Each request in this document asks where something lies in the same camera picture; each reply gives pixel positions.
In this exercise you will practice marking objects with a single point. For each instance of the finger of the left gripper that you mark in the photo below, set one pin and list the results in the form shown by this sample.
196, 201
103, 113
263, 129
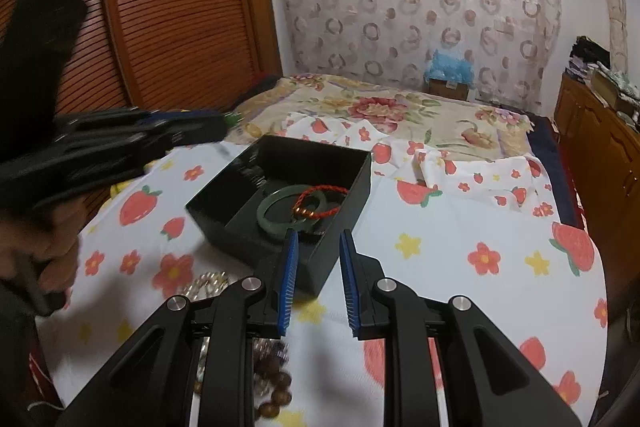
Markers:
190, 126

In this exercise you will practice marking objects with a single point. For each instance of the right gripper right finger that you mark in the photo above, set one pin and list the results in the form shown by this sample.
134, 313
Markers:
444, 363

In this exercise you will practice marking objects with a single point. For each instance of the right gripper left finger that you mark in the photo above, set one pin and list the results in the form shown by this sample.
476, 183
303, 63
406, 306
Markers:
192, 363

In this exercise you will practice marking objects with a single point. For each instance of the green jade bangle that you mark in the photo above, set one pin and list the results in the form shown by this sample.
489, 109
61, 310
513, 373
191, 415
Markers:
276, 213

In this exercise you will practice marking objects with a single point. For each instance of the black open jewelry box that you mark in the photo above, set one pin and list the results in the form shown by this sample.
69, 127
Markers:
246, 209

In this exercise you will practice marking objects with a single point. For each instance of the person's left hand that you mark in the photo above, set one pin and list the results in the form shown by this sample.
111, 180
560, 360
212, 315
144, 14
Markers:
56, 246

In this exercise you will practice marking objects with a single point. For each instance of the floral bed quilt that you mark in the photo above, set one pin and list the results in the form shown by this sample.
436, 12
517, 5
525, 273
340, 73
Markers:
467, 130

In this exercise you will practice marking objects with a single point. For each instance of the circle pattern sheer curtain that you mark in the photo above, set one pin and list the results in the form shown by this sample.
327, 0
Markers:
503, 46

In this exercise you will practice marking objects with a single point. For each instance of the cardboard box with blue tissue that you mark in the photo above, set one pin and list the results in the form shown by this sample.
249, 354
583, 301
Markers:
449, 77

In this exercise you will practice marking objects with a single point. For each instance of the wooden sideboard cabinet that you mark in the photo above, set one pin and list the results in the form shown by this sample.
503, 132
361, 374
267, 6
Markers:
602, 155

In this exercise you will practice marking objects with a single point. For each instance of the flat cardboard box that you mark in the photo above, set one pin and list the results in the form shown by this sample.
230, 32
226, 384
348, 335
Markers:
611, 94

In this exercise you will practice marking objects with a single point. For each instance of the stack of folded clothes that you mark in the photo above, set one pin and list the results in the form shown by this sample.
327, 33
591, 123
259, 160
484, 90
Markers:
586, 56

